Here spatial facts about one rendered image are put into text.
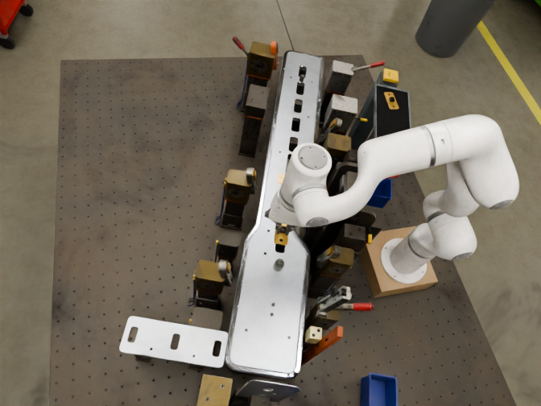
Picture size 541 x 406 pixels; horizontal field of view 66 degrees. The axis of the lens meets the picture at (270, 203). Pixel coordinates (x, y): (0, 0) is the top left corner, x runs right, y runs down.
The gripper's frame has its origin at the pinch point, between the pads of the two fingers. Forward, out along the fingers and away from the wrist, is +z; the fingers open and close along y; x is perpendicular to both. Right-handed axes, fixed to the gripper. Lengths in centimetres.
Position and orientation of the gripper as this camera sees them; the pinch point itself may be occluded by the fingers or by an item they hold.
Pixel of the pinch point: (283, 226)
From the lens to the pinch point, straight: 110.9
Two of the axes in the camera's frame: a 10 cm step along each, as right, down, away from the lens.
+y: -9.8, -2.0, -0.6
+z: -1.6, 4.9, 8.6
